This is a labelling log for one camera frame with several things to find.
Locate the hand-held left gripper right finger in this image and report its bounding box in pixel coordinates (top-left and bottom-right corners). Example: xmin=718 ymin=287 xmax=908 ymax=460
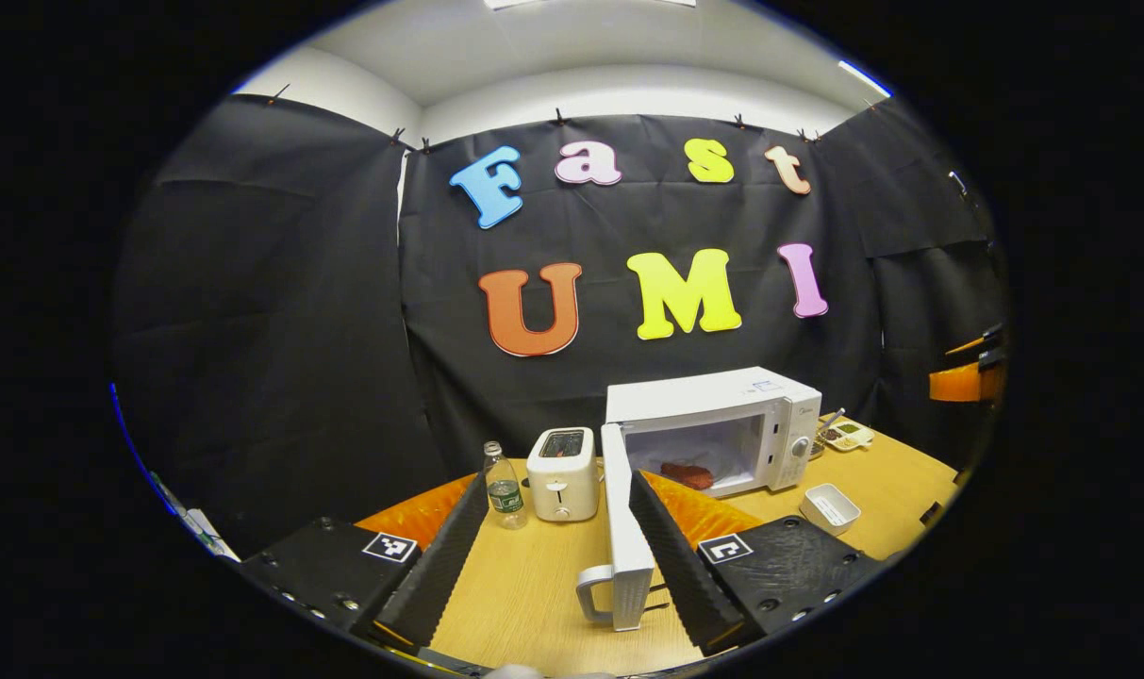
xmin=630 ymin=470 xmax=889 ymax=654

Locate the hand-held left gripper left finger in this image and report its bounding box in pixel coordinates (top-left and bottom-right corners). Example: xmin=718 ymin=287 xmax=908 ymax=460
xmin=237 ymin=472 xmax=490 ymax=652

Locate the white microwave oven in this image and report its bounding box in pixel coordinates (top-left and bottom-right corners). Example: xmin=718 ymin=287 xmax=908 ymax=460
xmin=576 ymin=366 xmax=822 ymax=631

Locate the clear plastic water bottle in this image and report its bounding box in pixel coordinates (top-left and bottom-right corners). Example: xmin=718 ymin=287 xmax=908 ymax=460
xmin=483 ymin=440 xmax=528 ymax=530

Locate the white divided seasoning tray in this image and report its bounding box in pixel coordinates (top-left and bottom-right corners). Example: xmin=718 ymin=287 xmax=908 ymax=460
xmin=821 ymin=420 xmax=874 ymax=453

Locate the white toaster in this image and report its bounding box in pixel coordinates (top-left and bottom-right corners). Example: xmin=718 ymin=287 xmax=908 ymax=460
xmin=526 ymin=427 xmax=599 ymax=522

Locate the white rectangular dish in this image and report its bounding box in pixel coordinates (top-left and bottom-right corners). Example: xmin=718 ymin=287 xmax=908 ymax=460
xmin=800 ymin=483 xmax=862 ymax=536

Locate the black backdrop cloth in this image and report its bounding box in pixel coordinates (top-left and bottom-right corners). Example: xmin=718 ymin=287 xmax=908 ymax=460
xmin=109 ymin=94 xmax=1011 ymax=557

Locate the small ceiling light panel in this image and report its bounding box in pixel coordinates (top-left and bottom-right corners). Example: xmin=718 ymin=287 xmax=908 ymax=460
xmin=837 ymin=59 xmax=893 ymax=98

